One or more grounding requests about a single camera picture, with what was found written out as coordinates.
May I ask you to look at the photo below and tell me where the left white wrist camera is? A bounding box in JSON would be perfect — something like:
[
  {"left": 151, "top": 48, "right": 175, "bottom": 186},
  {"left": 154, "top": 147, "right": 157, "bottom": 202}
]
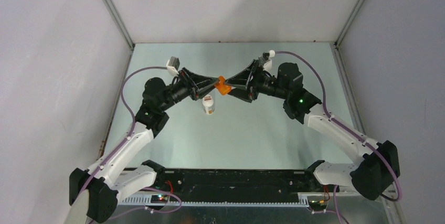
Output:
[{"left": 166, "top": 57, "right": 180, "bottom": 77}]

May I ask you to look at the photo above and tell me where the white pill bottle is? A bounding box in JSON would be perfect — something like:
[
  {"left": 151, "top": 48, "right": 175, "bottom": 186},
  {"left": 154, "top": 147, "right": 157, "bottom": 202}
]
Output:
[{"left": 202, "top": 94, "right": 215, "bottom": 115}]

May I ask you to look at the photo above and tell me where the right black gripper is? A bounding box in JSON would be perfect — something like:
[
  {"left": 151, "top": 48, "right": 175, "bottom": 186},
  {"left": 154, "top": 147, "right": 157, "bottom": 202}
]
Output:
[{"left": 223, "top": 60, "right": 289, "bottom": 103}]

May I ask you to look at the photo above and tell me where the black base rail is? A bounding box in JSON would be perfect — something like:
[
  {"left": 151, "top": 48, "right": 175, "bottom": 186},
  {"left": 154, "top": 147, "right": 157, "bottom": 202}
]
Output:
[{"left": 142, "top": 160, "right": 334, "bottom": 204}]

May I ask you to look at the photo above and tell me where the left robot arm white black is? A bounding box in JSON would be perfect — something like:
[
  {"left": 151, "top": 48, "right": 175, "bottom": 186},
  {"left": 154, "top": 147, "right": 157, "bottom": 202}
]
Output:
[{"left": 65, "top": 67, "right": 219, "bottom": 223}]

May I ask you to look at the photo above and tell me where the orange pill organizer box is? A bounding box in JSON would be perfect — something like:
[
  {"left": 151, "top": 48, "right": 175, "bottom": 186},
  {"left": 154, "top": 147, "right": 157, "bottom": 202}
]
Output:
[{"left": 214, "top": 76, "right": 232, "bottom": 95}]

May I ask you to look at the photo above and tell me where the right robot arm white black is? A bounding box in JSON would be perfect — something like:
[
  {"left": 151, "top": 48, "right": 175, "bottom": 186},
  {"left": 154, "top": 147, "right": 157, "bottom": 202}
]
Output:
[{"left": 224, "top": 60, "right": 400, "bottom": 200}]

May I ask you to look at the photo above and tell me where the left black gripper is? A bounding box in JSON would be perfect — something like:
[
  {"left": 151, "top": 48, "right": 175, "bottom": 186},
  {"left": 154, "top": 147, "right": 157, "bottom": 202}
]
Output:
[{"left": 159, "top": 67, "right": 219, "bottom": 111}]

